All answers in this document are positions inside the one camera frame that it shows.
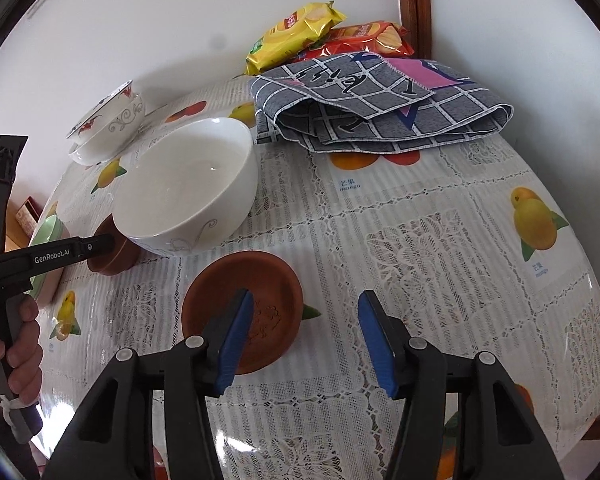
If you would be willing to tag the person's left hand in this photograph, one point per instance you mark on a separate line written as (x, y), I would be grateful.
(22, 355)

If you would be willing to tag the red and blue patterned bowl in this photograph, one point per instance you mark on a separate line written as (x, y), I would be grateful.
(102, 110)

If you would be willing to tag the yellow snack bag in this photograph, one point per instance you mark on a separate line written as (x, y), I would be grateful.
(295, 30)

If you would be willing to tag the wooden baseboard trim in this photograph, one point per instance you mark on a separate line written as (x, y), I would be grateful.
(596, 422)

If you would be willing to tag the white bowl with grey scrolls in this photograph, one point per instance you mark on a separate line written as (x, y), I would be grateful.
(112, 137)

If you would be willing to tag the brown patterned box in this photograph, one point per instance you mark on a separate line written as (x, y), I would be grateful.
(26, 215)

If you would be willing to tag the large white bowl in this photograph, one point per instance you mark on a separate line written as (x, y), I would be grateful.
(185, 185)

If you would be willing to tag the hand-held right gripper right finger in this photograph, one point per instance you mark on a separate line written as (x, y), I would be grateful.
(377, 345)

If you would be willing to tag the grey checked cloth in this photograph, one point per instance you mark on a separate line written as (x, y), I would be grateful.
(380, 105)

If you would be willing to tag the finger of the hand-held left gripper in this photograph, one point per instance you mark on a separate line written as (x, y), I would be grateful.
(97, 247)

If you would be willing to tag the wooden door frame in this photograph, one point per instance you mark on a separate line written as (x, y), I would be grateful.
(414, 5)

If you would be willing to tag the red snack bag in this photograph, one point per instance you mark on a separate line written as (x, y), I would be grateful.
(370, 37)

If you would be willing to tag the green plastic plate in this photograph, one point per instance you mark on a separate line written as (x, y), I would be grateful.
(50, 232)

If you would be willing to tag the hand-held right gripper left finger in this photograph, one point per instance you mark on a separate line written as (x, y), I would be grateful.
(236, 340)

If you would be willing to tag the brown clay dish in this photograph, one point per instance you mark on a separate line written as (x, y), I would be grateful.
(122, 260)
(275, 300)

